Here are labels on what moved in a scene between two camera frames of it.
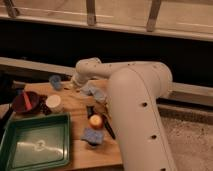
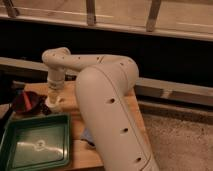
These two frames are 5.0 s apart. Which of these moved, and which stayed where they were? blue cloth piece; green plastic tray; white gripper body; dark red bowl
Moved: white gripper body
Stayed: blue cloth piece; dark red bowl; green plastic tray
